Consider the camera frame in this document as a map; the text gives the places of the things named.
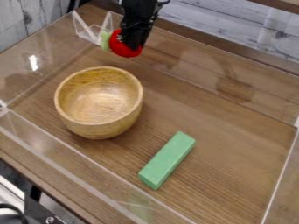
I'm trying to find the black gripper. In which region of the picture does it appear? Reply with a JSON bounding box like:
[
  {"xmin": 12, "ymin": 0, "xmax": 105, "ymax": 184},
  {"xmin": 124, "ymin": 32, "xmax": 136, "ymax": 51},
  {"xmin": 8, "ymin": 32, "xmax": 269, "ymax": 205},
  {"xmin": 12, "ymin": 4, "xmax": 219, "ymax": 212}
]
[{"xmin": 119, "ymin": 0, "xmax": 171, "ymax": 50}]

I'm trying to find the red plush strawberry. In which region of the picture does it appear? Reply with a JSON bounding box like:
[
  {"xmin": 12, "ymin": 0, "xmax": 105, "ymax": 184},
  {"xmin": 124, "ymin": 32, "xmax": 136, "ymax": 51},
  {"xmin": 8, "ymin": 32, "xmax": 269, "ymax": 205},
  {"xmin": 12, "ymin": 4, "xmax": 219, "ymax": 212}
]
[{"xmin": 99, "ymin": 29, "xmax": 143, "ymax": 58}]

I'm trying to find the wooden bowl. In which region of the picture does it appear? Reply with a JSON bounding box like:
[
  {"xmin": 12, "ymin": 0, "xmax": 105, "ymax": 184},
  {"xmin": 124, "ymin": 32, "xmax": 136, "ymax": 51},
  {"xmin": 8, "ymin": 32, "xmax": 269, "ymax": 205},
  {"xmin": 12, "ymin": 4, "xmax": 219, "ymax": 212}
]
[{"xmin": 53, "ymin": 66, "xmax": 144, "ymax": 139}]

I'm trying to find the green rectangular block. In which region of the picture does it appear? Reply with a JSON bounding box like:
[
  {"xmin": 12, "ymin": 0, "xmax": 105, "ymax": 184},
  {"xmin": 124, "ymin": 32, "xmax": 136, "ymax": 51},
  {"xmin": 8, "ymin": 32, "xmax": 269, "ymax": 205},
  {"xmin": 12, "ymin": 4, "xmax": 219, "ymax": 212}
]
[{"xmin": 137, "ymin": 131, "xmax": 196, "ymax": 190}]

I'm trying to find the black table leg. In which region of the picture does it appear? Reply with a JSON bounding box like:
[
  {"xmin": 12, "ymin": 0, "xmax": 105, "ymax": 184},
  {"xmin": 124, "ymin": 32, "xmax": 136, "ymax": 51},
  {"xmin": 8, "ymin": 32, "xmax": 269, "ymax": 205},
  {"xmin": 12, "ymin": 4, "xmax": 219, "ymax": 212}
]
[{"xmin": 29, "ymin": 185, "xmax": 42, "ymax": 202}]

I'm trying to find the clear acrylic corner bracket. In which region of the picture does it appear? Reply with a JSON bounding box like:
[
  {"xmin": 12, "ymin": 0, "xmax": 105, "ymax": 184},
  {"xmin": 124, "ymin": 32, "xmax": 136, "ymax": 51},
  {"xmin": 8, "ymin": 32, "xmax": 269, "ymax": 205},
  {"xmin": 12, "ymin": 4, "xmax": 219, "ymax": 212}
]
[{"xmin": 70, "ymin": 11, "xmax": 113, "ymax": 48}]

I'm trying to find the clear acrylic tray wall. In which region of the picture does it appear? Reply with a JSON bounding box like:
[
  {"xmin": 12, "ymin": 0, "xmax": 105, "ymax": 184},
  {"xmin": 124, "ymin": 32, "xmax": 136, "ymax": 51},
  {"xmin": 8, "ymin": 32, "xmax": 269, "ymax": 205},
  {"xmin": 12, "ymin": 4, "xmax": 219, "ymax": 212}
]
[{"xmin": 0, "ymin": 101, "xmax": 195, "ymax": 224}]

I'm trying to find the black cable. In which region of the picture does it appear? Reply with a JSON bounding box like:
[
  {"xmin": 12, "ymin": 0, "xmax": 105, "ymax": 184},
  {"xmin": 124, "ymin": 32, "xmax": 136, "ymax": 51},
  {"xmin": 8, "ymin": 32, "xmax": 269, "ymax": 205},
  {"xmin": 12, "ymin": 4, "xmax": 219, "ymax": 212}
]
[{"xmin": 0, "ymin": 200, "xmax": 68, "ymax": 224}]

